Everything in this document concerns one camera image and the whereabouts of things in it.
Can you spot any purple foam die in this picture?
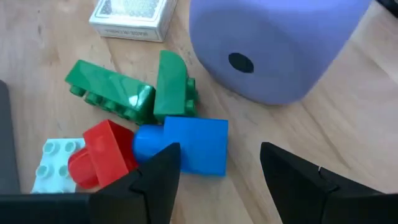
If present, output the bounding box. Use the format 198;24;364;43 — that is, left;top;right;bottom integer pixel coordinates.
188;0;373;106

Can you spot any smoky transparent plastic tray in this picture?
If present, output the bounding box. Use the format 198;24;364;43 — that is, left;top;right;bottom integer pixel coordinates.
0;79;21;195

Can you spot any mint toy brick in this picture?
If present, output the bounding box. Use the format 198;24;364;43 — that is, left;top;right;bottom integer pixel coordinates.
30;138;86;194

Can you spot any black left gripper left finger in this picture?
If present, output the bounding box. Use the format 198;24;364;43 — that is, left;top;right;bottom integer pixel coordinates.
90;142;182;224

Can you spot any long green toy brick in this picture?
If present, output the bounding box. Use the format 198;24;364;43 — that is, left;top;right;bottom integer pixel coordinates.
64;59;156;125

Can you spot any blue toy brick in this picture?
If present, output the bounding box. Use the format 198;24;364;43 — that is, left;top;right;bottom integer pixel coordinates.
132;116;229;177

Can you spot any red toy brick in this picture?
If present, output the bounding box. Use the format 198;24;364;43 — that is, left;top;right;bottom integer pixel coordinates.
67;119;139;190

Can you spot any small green toy brick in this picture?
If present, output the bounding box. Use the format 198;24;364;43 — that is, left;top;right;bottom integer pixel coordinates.
153;49;199;123

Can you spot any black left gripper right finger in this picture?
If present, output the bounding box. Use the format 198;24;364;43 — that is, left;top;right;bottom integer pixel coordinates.
259;141;398;224

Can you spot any card deck grey pattern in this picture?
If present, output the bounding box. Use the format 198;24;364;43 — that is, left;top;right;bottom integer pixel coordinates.
88;0;178;43

